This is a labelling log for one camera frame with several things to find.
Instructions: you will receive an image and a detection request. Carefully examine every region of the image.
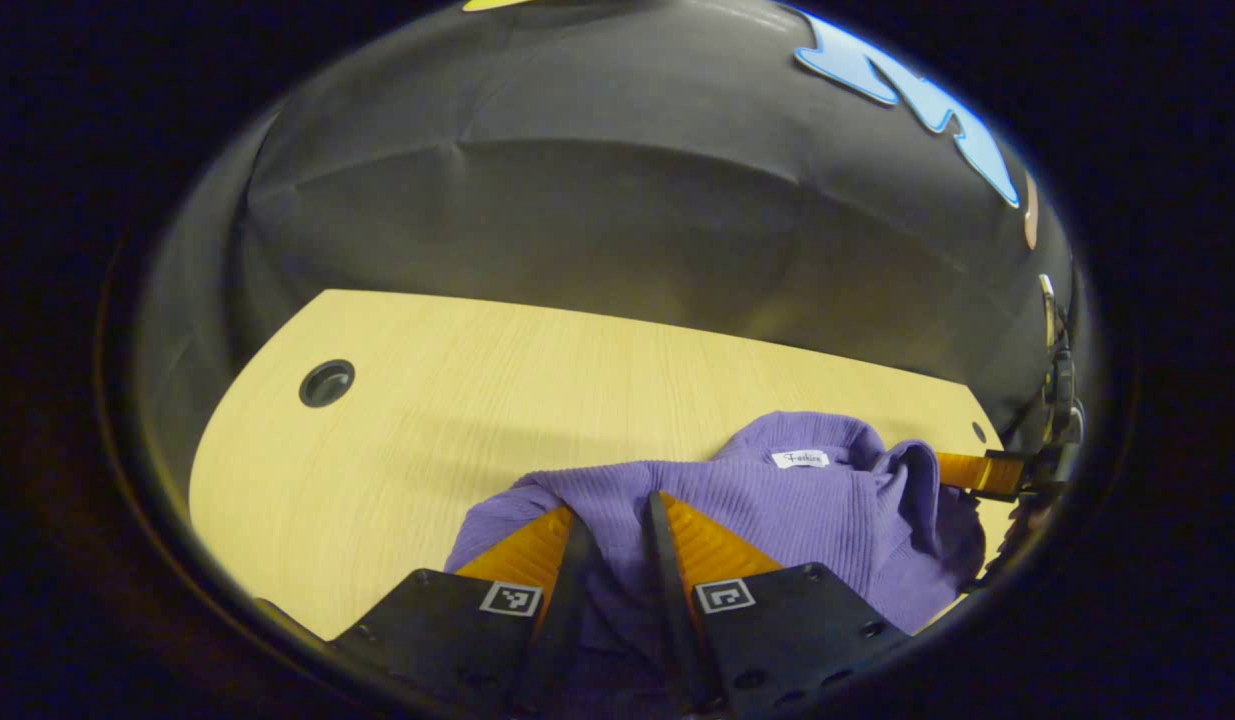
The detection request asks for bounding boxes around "purple shirt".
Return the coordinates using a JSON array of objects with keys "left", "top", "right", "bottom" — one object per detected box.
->
[{"left": 445, "top": 411, "right": 988, "bottom": 716}]

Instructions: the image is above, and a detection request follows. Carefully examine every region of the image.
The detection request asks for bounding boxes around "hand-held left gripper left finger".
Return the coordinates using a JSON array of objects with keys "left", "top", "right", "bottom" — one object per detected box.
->
[{"left": 332, "top": 505, "right": 603, "bottom": 716}]

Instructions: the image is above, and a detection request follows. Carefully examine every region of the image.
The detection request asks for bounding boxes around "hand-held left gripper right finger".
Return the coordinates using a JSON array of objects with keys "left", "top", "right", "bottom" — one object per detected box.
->
[{"left": 647, "top": 490, "right": 913, "bottom": 716}]

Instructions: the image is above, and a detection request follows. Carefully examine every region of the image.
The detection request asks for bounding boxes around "black backdrop cloth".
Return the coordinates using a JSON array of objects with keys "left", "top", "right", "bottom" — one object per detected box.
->
[{"left": 137, "top": 0, "right": 1078, "bottom": 471}]

